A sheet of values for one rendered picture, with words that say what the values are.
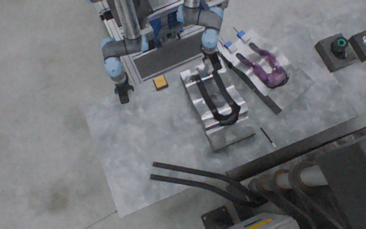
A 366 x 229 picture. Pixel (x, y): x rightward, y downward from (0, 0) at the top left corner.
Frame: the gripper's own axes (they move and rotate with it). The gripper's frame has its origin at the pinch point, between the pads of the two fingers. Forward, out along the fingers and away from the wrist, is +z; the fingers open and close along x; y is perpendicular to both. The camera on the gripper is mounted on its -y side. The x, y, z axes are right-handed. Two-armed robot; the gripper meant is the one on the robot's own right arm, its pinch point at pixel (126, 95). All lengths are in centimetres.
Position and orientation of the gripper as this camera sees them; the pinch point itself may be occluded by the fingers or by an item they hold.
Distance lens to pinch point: 173.6
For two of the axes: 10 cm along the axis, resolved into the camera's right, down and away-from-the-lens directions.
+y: -2.1, -9.4, 2.6
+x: -9.8, 2.1, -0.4
